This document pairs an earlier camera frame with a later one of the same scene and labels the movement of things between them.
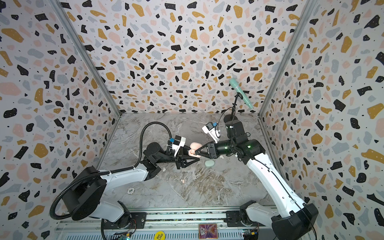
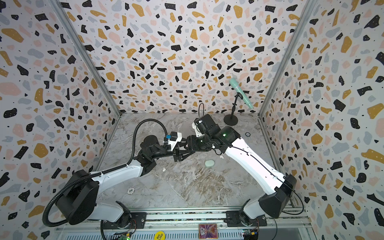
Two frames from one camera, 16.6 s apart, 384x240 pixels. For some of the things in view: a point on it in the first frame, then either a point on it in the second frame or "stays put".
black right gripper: x=212 y=149 -> x=194 y=143
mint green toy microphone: x=233 y=81 stays put
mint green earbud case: x=209 y=163 stays put
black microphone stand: x=229 y=117 stays put
